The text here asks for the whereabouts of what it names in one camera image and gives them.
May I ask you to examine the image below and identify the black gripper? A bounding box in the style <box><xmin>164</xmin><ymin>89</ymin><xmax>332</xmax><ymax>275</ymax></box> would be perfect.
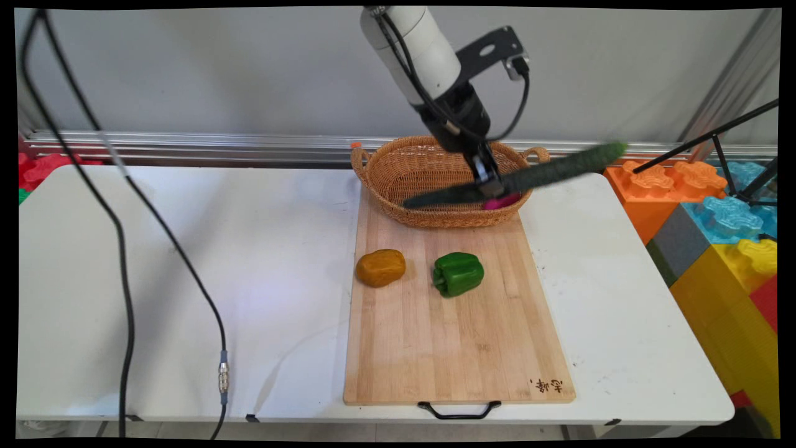
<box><xmin>412</xmin><ymin>82</ymin><xmax>506</xmax><ymax>200</ymax></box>

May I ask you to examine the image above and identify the long dark green cucumber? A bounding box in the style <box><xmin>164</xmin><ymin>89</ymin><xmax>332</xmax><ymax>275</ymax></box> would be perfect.
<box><xmin>402</xmin><ymin>141</ymin><xmax>629</xmax><ymax>210</ymax></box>

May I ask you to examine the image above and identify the pink toy vegetable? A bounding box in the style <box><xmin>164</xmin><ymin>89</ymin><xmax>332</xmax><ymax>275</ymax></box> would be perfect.
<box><xmin>483</xmin><ymin>192</ymin><xmax>522</xmax><ymax>211</ymax></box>

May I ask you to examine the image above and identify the woven wicker basket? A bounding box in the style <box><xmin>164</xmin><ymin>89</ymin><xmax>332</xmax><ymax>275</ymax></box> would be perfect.
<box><xmin>351</xmin><ymin>136</ymin><xmax>552</xmax><ymax>229</ymax></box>

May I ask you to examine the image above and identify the green bell pepper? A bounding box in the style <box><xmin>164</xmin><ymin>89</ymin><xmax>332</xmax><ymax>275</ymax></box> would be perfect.
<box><xmin>433</xmin><ymin>251</ymin><xmax>486</xmax><ymax>298</ymax></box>

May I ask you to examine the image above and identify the brown toy potato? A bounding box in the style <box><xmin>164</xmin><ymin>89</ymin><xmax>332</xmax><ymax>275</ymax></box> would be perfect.
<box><xmin>355</xmin><ymin>249</ymin><xmax>407</xmax><ymax>288</ymax></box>

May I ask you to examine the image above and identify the bamboo cutting board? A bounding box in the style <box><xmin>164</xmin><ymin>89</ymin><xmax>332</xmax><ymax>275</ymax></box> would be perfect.
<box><xmin>343</xmin><ymin>187</ymin><xmax>576</xmax><ymax>406</ymax></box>

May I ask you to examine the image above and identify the orange giant building block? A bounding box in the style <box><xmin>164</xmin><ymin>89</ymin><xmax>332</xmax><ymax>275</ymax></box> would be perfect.
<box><xmin>604</xmin><ymin>160</ymin><xmax>729</xmax><ymax>245</ymax></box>

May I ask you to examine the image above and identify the grey giant building block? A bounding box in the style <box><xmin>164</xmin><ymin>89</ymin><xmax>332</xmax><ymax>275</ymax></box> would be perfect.
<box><xmin>646</xmin><ymin>204</ymin><xmax>711</xmax><ymax>288</ymax></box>

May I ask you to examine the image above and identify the blue giant building block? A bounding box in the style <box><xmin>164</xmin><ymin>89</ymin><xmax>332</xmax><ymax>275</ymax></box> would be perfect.
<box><xmin>681</xmin><ymin>162</ymin><xmax>779</xmax><ymax>245</ymax></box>

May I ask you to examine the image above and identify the black tripod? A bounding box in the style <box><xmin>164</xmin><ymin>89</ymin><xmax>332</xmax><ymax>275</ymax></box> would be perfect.
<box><xmin>632</xmin><ymin>100</ymin><xmax>780</xmax><ymax>208</ymax></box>

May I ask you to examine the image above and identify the yellow giant building block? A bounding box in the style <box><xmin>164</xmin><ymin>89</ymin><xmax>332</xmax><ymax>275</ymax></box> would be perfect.
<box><xmin>670</xmin><ymin>239</ymin><xmax>780</xmax><ymax>437</ymax></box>

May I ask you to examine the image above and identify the red giant building block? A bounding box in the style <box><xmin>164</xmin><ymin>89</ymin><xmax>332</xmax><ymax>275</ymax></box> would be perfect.
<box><xmin>749</xmin><ymin>275</ymin><xmax>779</xmax><ymax>335</ymax></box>

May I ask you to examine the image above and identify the red foam block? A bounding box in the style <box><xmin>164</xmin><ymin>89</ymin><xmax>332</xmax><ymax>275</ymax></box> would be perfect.
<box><xmin>18</xmin><ymin>152</ymin><xmax>104</xmax><ymax>193</ymax></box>

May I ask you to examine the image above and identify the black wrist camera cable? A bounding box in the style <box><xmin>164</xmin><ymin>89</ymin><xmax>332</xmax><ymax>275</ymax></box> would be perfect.
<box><xmin>371</xmin><ymin>7</ymin><xmax>531</xmax><ymax>144</ymax></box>

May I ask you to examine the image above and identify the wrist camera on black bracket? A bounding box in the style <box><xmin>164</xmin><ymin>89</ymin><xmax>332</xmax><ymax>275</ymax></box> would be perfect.
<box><xmin>453</xmin><ymin>26</ymin><xmax>531</xmax><ymax>82</ymax></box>

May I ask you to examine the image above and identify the aluminium rail along wall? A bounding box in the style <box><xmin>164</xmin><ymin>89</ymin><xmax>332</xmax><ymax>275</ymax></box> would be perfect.
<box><xmin>19</xmin><ymin>129</ymin><xmax>779</xmax><ymax>170</ymax></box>

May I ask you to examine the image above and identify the black cable with metal connector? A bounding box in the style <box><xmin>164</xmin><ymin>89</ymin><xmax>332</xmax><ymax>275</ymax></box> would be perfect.
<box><xmin>37</xmin><ymin>9</ymin><xmax>230</xmax><ymax>440</ymax></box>

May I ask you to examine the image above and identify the plain black cable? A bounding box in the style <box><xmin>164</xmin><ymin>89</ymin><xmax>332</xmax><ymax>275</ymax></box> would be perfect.
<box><xmin>19</xmin><ymin>9</ymin><xmax>136</xmax><ymax>439</ymax></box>

